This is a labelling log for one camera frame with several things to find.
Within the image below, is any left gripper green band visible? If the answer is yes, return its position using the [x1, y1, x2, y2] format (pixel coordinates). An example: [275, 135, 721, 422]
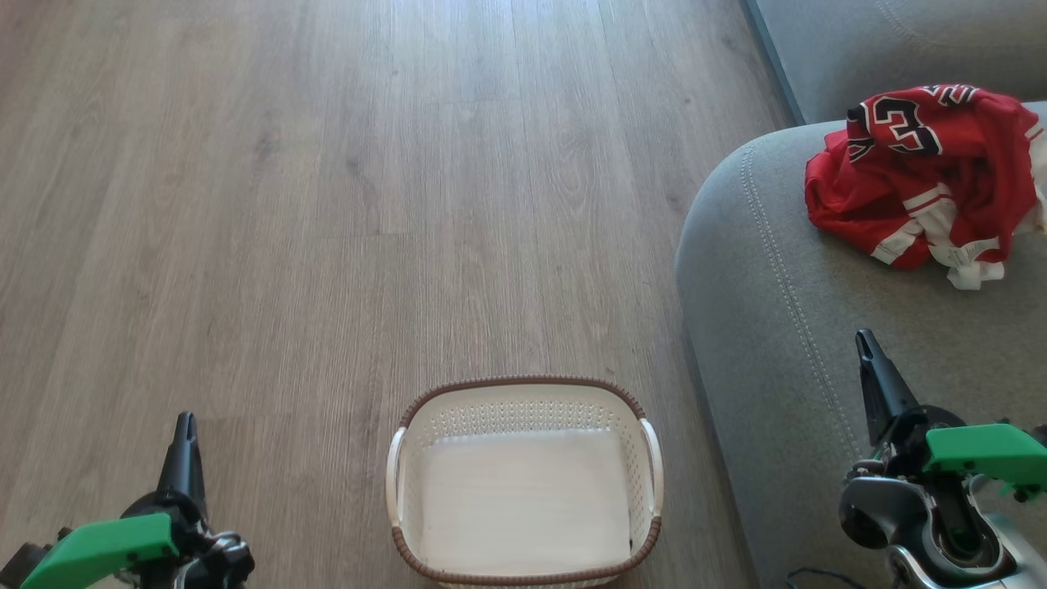
[20, 411, 212, 589]

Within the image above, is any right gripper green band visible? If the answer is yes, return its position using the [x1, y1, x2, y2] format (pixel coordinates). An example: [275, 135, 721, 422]
[855, 329, 1047, 501]

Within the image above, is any red basketball jersey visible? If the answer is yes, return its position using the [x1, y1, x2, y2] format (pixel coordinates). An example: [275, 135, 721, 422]
[804, 83, 1047, 291]

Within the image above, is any large grey sofa seat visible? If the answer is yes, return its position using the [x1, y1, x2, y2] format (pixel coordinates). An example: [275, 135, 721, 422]
[676, 100, 1047, 589]

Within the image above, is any grey sofa seat module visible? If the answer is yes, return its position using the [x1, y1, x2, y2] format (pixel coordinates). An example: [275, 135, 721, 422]
[743, 0, 1047, 126]

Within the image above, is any white laundry basket brown rim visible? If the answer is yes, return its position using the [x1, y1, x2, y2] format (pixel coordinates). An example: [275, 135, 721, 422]
[386, 375, 664, 588]

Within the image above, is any thin dark cable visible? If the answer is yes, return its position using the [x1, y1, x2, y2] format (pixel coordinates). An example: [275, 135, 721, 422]
[785, 567, 868, 589]

